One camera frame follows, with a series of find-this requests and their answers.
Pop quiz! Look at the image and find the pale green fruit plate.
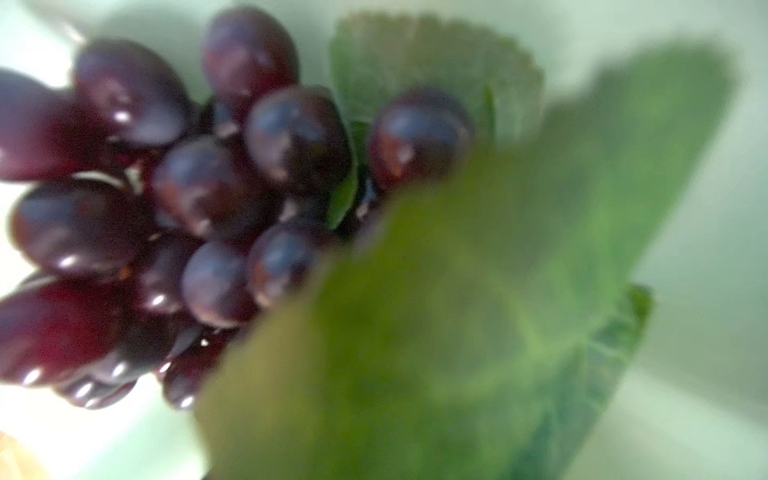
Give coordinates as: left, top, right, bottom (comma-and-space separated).
1, 1, 767, 479

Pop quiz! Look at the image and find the dark grape bunch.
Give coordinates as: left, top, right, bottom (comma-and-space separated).
1, 5, 736, 479

